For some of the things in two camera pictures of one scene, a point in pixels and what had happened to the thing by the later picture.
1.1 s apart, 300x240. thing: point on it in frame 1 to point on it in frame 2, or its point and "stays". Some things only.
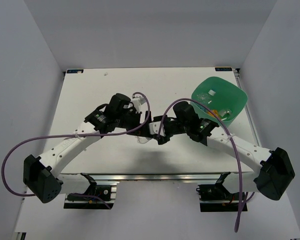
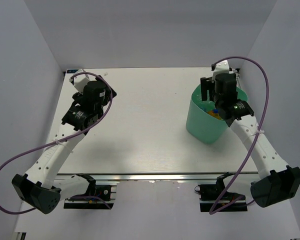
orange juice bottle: x=214 y=111 stays
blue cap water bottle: x=142 y=140 to x=203 y=108
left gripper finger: x=144 y=130 to x=114 y=93
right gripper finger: x=157 y=118 to x=207 y=84
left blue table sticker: x=75 y=71 stays
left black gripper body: x=129 y=121 to x=77 y=97
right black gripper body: x=174 y=125 to x=216 y=102
